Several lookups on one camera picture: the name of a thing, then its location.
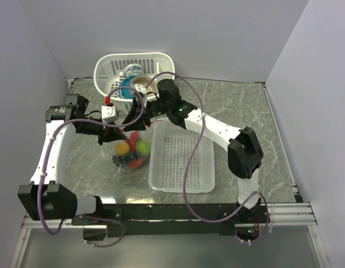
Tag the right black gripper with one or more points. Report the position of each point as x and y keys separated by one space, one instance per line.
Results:
x=139 y=124

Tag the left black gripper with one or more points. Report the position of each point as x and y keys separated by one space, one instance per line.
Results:
x=109 y=133

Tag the clear zip top bag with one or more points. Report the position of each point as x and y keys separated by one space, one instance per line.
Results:
x=133 y=151

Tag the yellow fake lemon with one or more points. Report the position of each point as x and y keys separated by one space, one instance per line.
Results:
x=122 y=148

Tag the green fake lime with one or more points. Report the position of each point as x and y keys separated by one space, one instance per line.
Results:
x=143 y=147

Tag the dark fake grapes bunch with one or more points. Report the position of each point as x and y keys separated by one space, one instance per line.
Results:
x=124 y=160

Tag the red fake apple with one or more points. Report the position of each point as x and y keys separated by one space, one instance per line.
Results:
x=135 y=159

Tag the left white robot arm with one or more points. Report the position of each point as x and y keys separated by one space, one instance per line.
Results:
x=46 y=194

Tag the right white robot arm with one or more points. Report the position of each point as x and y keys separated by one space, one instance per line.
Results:
x=244 y=152

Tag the blue scalloped plate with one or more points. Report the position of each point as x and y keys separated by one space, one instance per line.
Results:
x=125 y=92

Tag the beige ceramic bowl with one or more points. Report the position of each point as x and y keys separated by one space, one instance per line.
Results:
x=145 y=80

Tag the white perforated rectangular basket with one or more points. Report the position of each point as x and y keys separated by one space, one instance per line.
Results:
x=170 y=151

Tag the white round dish rack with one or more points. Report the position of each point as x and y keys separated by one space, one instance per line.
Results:
x=112 y=70

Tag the blue floral white bowl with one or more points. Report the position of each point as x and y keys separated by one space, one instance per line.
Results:
x=133 y=69

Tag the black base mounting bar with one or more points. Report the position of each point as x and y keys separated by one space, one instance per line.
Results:
x=98 y=227

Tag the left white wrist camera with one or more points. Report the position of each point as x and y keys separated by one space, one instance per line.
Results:
x=109 y=114

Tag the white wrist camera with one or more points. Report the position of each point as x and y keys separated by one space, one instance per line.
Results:
x=141 y=89
x=109 y=114

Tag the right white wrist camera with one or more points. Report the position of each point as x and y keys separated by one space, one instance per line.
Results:
x=141 y=89

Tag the aluminium frame rail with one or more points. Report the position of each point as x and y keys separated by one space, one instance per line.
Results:
x=279 y=214

